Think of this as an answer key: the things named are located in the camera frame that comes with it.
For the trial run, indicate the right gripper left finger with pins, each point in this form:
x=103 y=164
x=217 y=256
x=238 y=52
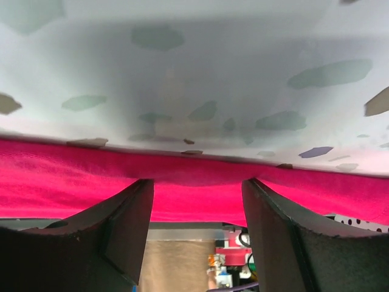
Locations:
x=98 y=249

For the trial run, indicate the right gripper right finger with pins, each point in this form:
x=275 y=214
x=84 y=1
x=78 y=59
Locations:
x=296 y=249

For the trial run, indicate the pink t shirt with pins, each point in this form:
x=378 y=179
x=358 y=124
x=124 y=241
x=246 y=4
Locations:
x=57 y=181

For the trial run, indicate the white laundry basket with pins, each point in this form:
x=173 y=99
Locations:
x=358 y=223

